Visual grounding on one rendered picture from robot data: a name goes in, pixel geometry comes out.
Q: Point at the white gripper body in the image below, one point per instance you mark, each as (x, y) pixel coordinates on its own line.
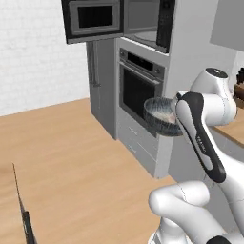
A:
(181, 94)

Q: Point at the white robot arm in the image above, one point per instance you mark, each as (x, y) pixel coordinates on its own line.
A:
(203, 203)

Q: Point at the pale garlic bulb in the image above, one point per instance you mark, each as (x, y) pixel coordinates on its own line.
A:
(168, 118)

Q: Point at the grey patterned bowl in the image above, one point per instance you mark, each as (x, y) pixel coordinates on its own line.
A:
(158, 125)

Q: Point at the black glass oven door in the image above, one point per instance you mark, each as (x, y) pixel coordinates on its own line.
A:
(136, 92)

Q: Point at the black microwave oven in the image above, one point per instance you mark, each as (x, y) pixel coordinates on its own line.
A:
(165, 25)

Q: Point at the black microwave door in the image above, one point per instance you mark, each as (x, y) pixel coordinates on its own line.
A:
(95, 35)

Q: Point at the grey tall oven cabinet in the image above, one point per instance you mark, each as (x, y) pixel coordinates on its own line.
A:
(190, 47)

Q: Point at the steel built-in oven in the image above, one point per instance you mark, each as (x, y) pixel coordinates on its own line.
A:
(139, 60)

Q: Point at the grey drawer front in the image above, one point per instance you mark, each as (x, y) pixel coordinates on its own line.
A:
(133, 125)
(139, 155)

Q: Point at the dark brown knife block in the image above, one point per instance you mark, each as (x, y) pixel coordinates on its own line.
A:
(239, 92)

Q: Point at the thin black pole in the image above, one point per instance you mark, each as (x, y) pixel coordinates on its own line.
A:
(25, 219)

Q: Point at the grey wall cupboard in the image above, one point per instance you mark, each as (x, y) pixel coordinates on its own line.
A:
(228, 22)

